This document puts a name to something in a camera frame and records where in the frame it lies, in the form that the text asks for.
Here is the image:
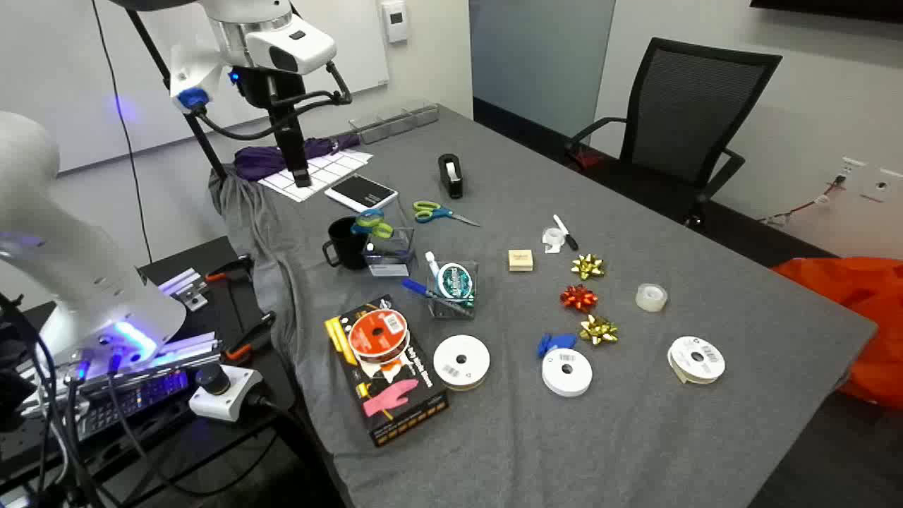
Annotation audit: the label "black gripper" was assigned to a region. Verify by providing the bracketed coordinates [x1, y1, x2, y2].
[233, 64, 316, 189]

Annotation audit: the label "clear case with green item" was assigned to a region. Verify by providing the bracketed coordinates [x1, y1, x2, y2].
[352, 211, 418, 283]

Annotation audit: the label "pink plastic item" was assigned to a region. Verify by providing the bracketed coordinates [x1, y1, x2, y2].
[362, 372, 422, 424]

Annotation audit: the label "white grid paper sheet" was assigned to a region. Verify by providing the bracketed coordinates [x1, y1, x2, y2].
[257, 146, 374, 206]

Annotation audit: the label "purple cloth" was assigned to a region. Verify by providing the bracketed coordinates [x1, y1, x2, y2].
[230, 134, 363, 184]

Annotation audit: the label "black smartphone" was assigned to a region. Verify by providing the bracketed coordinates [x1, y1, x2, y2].
[321, 172, 400, 214]

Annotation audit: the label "black mug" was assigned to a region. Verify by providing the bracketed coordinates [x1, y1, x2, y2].
[319, 214, 371, 273]

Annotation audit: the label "green toy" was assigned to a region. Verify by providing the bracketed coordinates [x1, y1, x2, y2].
[352, 211, 397, 246]

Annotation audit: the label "black tape dispenser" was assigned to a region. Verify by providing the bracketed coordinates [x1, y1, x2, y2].
[434, 150, 467, 201]

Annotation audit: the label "white tube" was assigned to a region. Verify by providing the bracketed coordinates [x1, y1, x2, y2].
[421, 248, 446, 297]

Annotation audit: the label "blue pen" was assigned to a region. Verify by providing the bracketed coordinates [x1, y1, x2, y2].
[397, 273, 473, 320]

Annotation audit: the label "yellow tool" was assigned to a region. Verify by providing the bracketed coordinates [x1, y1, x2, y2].
[321, 314, 362, 369]

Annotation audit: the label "orange ribbon spool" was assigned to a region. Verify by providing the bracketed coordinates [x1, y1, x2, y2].
[343, 306, 412, 368]

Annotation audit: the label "Ice Breakers mint tin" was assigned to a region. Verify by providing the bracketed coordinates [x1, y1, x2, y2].
[434, 261, 480, 310]

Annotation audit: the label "beige sticky note block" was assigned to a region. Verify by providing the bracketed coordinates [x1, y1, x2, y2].
[504, 246, 539, 277]

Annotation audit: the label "white spool with gold ribbon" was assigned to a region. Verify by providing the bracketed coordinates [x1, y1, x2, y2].
[429, 333, 494, 392]

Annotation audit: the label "white crumpled paper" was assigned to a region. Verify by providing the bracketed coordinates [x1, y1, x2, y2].
[539, 224, 568, 258]

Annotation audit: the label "black nitrile gloves box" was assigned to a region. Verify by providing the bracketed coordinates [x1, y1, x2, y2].
[321, 297, 455, 452]

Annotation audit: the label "black side table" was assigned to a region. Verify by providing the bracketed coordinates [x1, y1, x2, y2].
[0, 234, 328, 508]

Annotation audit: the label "gold gift bow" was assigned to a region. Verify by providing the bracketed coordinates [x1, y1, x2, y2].
[568, 252, 610, 286]
[576, 314, 620, 351]

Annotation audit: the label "red gift bow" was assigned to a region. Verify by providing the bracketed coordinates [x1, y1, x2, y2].
[559, 283, 601, 316]

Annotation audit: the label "white spool with blue ribbon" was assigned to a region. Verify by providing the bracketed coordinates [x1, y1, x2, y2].
[532, 330, 597, 400]

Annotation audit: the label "small white round cup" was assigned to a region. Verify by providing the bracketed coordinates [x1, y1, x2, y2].
[631, 280, 672, 316]

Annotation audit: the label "black mesh office chair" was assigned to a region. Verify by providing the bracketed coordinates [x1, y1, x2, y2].
[562, 33, 783, 231]

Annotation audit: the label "grey tablecloth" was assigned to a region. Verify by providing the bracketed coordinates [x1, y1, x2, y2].
[208, 101, 879, 508]

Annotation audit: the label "orange bag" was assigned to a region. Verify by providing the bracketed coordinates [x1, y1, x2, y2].
[774, 254, 903, 416]

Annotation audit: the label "red handled pliers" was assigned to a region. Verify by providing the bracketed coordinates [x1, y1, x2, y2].
[222, 316, 281, 368]
[199, 258, 259, 289]

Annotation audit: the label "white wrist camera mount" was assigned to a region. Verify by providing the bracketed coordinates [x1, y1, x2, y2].
[165, 39, 226, 119]

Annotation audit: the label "green blue handled scissors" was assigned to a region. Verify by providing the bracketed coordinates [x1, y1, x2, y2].
[410, 198, 483, 231]

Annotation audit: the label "white wall thermostat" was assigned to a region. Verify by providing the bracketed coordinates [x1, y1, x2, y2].
[377, 0, 412, 47]

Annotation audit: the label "black wall screen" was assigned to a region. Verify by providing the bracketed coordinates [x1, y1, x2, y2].
[748, 0, 903, 29]

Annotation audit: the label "white wall outlet plate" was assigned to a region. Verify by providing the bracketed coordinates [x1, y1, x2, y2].
[837, 152, 903, 206]

